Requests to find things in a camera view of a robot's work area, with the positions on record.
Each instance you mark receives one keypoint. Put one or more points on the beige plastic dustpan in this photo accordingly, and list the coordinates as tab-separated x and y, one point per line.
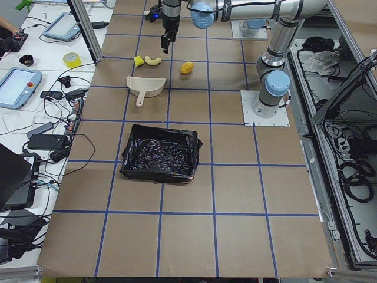
143	87

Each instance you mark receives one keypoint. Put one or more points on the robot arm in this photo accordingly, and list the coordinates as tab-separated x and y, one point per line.
289	16

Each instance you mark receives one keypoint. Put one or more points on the black laptop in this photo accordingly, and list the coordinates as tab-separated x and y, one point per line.
19	173

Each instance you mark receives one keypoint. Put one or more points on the yellow crumpled potato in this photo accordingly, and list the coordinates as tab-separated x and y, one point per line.
186	68

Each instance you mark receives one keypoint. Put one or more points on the yellow tape roll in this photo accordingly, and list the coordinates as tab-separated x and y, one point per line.
72	60

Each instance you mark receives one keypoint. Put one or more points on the black power adapter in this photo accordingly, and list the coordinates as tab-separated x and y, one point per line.
47	142

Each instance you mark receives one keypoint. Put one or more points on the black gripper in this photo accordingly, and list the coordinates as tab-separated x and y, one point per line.
171	23

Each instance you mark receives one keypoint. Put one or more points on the small black bowl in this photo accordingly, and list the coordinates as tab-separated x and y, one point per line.
26	60

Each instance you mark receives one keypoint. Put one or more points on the pale curved bread piece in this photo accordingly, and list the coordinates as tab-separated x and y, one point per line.
152	62

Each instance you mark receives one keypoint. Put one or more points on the power strip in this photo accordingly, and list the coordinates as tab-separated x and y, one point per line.
75	117

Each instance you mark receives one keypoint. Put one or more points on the near blue teach pendant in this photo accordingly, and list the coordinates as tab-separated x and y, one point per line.
18	86

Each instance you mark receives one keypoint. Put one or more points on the far blue teach pendant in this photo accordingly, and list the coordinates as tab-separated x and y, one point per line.
64	28

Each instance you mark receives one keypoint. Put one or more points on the white crumpled cloth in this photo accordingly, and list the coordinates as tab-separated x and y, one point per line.
322	63

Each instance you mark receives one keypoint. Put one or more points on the black lined trash bin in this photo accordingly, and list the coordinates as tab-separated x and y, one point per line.
161	155

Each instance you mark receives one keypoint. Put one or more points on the blue teach pendant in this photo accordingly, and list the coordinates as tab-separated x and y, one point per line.
64	28
18	86

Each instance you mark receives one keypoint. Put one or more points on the aluminium frame post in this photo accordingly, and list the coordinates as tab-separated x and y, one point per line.
80	14

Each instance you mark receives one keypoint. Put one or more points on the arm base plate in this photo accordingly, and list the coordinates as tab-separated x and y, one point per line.
250	29
257	114

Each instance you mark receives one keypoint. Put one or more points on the yellow sponge piece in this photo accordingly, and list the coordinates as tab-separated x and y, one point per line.
138	61

